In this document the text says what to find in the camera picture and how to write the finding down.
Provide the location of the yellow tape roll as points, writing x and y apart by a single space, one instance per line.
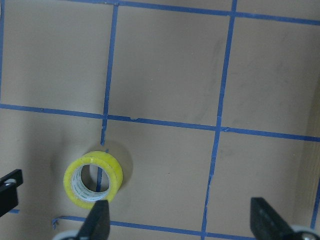
76 190

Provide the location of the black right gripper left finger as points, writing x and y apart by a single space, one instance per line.
97 224

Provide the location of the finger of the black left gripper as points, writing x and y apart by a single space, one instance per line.
8 191

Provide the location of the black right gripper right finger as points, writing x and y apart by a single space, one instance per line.
267 224

